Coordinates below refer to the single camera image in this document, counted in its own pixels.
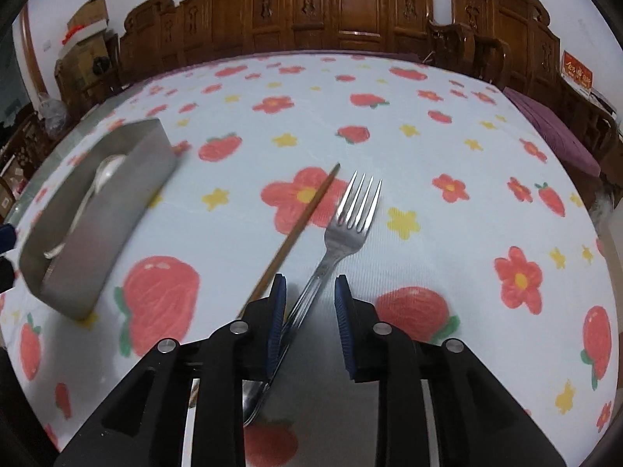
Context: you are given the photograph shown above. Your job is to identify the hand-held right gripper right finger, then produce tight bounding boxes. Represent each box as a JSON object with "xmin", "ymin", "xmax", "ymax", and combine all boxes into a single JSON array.
[{"xmin": 334, "ymin": 274, "xmax": 568, "ymax": 467}]

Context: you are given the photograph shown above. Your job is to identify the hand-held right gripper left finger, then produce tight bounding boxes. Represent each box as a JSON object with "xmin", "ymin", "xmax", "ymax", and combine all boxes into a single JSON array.
[{"xmin": 53, "ymin": 273, "xmax": 288, "ymax": 467}]

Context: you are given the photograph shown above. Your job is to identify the stainless steel fork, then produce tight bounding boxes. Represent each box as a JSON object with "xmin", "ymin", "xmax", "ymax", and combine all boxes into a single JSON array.
[{"xmin": 242, "ymin": 170, "xmax": 383, "ymax": 428}]

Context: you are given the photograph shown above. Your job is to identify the brown wooden chopstick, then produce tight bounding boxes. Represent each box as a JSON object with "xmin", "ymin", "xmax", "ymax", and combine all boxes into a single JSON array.
[{"xmin": 190, "ymin": 163, "xmax": 341, "ymax": 407}]

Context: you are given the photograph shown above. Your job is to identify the stainless steel rectangular container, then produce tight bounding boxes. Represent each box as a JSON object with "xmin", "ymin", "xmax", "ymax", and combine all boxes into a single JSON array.
[{"xmin": 19, "ymin": 118, "xmax": 178, "ymax": 322}]

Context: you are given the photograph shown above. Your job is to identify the stainless steel spoon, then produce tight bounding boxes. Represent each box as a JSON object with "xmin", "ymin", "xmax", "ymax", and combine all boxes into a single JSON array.
[{"xmin": 44, "ymin": 154, "xmax": 128, "ymax": 260}]

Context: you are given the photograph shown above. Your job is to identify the crumpled plastic bag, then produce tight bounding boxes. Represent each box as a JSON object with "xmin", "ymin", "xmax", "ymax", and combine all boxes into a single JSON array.
[{"xmin": 39, "ymin": 95, "xmax": 70, "ymax": 130}]

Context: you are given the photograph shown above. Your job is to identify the large cardboard box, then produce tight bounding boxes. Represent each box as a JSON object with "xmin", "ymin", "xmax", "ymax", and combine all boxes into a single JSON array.
[{"xmin": 55, "ymin": 34, "xmax": 121, "ymax": 109}]

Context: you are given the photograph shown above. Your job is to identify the brown cardboard box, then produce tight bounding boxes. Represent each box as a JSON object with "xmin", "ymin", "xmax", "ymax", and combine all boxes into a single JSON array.
[{"xmin": 65, "ymin": 0, "xmax": 109, "ymax": 36}]

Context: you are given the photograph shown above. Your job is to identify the clear plastic bag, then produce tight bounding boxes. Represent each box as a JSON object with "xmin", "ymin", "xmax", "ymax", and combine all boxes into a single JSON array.
[{"xmin": 588, "ymin": 186, "xmax": 615, "ymax": 235}]

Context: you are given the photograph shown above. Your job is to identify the purple seat cushion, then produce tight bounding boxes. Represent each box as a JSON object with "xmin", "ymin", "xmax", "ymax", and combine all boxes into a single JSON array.
[{"xmin": 503, "ymin": 86, "xmax": 603, "ymax": 179}]

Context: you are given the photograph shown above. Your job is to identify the long carved wooden bench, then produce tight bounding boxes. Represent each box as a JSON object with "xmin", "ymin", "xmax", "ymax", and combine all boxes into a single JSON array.
[{"xmin": 119, "ymin": 0, "xmax": 435, "ymax": 82}]

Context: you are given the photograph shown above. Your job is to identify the carved wooden armchair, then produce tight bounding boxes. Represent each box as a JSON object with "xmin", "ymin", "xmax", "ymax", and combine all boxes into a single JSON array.
[{"xmin": 450, "ymin": 0, "xmax": 623, "ymax": 178}]

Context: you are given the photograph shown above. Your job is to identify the red desk calendar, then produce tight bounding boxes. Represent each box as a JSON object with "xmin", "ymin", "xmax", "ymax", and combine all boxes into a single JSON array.
[{"xmin": 561, "ymin": 50, "xmax": 595, "ymax": 91}]

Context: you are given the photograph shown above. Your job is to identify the wooden door frame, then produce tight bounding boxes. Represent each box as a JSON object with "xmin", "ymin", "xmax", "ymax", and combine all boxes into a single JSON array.
[{"xmin": 19, "ymin": 5, "xmax": 48, "ymax": 104}]

